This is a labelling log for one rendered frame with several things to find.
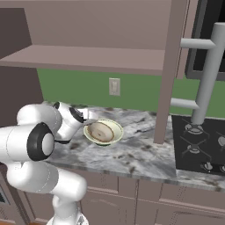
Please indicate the mauve base cabinet door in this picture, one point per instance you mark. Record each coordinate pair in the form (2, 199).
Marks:
(35, 208)
(181, 215)
(108, 209)

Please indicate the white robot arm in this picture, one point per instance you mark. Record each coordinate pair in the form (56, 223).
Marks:
(26, 143)

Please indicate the black gas hob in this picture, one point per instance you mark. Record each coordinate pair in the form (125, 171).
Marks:
(199, 146)

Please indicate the tall mauve cabinet side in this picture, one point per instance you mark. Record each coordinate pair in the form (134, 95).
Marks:
(17, 88)

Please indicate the pale green bowl brown inside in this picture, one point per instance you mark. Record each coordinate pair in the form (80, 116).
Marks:
(112, 130)

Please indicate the open mauve wall cabinet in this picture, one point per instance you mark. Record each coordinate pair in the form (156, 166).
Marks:
(93, 32)

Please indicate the white wall switch plate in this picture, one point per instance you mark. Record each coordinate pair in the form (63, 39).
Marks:
(114, 86)

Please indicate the black microwave oven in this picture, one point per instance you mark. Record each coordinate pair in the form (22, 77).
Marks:
(209, 35)

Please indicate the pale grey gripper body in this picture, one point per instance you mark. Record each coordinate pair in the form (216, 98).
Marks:
(93, 114)

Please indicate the mauve drawer front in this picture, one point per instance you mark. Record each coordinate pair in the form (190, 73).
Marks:
(99, 181)
(193, 196)

